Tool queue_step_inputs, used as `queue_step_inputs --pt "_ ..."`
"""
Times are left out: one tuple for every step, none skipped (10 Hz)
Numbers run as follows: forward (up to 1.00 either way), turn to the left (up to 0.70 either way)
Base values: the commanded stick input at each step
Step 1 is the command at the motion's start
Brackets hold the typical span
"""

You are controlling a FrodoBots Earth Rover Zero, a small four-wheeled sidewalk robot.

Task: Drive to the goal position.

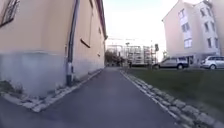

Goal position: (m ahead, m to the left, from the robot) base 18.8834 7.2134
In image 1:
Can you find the sign on pole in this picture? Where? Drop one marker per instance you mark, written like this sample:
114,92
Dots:
156,47

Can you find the pale multi-storey building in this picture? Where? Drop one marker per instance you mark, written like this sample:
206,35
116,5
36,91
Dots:
193,30

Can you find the dark trees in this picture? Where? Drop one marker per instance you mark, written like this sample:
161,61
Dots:
111,58

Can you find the green grass lawn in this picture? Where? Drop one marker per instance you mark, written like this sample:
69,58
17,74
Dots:
180,84

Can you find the silver car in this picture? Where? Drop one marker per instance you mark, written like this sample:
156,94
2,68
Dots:
171,63
213,62

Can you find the building with scaffolding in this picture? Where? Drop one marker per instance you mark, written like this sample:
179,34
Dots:
135,55

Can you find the cobblestone kerb strip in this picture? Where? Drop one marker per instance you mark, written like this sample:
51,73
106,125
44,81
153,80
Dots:
166,104
50,97

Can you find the yellow building with grey base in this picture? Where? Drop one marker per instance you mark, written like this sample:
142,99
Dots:
36,36

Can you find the grey asphalt path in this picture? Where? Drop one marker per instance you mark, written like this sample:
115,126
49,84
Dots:
106,100

